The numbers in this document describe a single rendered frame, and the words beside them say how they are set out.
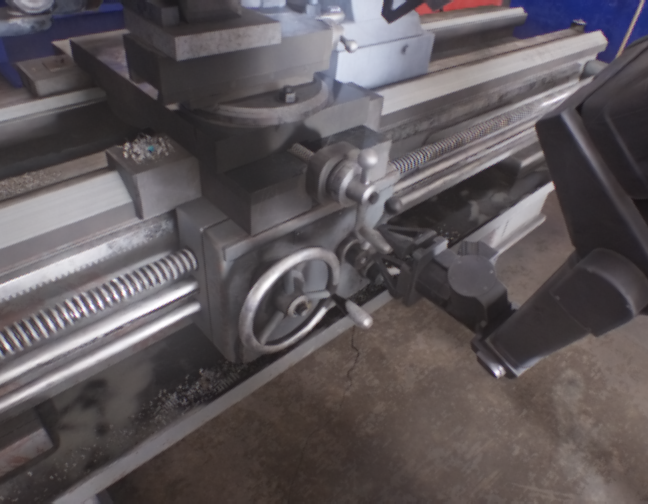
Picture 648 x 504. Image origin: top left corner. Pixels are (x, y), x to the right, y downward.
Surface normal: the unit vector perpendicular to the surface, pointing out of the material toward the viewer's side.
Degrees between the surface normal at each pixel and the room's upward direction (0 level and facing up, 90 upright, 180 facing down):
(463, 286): 29
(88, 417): 0
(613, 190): 53
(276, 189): 90
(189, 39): 90
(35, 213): 36
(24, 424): 0
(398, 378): 0
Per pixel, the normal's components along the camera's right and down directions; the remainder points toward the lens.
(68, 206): 0.46, -0.32
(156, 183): 0.67, 0.52
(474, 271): -0.28, -0.49
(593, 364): 0.08, -0.76
